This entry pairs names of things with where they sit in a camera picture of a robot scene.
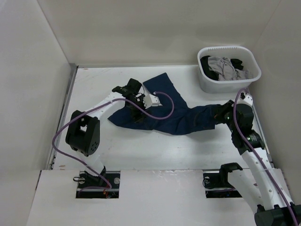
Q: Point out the grey garment in basket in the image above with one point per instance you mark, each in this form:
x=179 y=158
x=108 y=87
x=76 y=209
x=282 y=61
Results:
x=225 y=68

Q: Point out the dark blue denim trousers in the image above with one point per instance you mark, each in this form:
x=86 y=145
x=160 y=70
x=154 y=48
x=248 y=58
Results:
x=183 y=121

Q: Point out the white plastic laundry basket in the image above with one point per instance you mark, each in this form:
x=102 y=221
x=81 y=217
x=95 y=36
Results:
x=226 y=69

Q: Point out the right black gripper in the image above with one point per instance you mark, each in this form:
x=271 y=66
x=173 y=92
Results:
x=222 y=108

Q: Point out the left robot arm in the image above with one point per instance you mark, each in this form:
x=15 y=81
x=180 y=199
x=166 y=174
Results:
x=84 y=132

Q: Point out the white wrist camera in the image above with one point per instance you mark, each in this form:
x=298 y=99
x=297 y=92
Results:
x=151 y=101
x=245 y=97

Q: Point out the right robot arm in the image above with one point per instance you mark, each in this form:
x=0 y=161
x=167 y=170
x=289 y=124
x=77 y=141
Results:
x=269 y=202

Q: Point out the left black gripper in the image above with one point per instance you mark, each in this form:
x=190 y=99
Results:
x=138 y=117

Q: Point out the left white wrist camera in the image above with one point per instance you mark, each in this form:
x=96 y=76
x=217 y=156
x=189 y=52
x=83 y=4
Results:
x=151 y=101

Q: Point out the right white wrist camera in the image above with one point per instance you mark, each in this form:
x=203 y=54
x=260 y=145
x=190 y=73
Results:
x=245 y=97

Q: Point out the black garment in basket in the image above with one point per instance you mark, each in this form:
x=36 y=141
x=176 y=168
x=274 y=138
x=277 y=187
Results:
x=209 y=66

